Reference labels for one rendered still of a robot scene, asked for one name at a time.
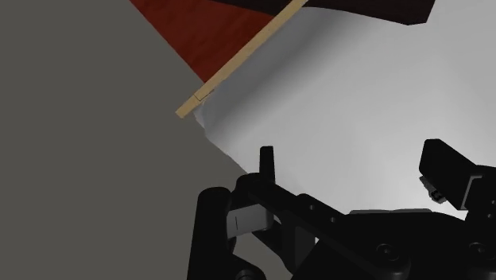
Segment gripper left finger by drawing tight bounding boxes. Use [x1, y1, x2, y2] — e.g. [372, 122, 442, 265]
[187, 146, 350, 280]

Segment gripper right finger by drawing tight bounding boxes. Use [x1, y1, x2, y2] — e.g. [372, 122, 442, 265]
[418, 138, 496, 234]

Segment dark robot stand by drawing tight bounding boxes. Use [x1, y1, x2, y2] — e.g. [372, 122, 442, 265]
[209, 0, 437, 26]

